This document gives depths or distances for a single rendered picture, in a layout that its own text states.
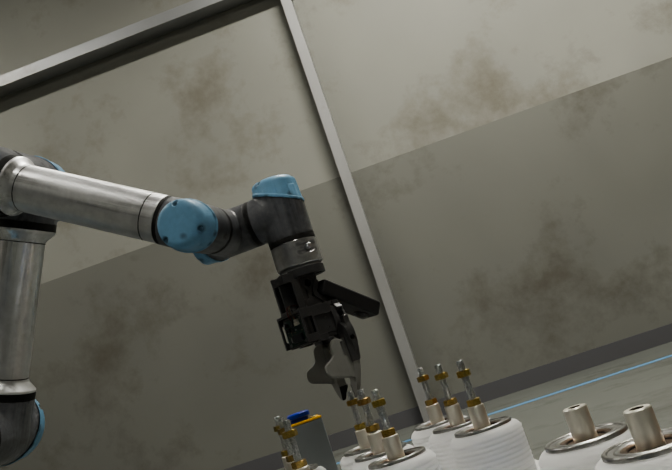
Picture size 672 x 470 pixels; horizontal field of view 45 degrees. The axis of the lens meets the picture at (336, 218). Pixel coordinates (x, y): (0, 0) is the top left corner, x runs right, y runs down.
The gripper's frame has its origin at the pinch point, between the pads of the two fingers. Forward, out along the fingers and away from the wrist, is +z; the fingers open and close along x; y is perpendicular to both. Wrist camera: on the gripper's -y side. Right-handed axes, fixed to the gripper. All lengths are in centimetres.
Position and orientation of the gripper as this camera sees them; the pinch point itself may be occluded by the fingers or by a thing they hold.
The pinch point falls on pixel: (351, 388)
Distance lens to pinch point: 128.4
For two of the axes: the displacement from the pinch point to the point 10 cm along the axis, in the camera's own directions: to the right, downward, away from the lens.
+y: -7.9, 1.5, -5.9
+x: 5.3, -3.2, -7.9
